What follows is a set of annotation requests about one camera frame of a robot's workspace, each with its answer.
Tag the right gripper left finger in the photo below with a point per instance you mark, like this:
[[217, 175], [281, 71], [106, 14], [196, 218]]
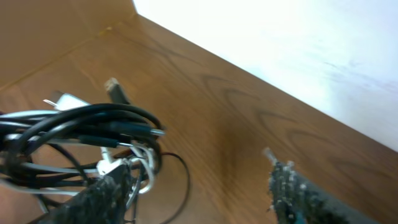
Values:
[[103, 202]]

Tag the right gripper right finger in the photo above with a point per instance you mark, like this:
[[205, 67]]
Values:
[[297, 200]]

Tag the wooden side board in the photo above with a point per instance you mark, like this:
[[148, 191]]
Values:
[[34, 32]]

